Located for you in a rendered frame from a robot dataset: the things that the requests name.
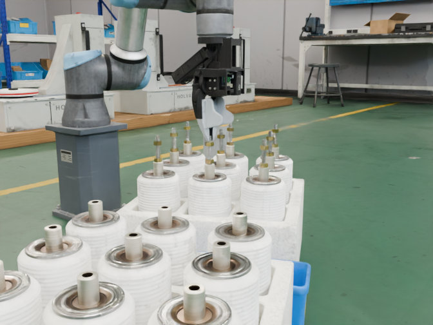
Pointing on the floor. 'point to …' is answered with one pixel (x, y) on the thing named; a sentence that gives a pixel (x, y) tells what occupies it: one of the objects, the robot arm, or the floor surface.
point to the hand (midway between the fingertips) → (207, 133)
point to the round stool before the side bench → (327, 83)
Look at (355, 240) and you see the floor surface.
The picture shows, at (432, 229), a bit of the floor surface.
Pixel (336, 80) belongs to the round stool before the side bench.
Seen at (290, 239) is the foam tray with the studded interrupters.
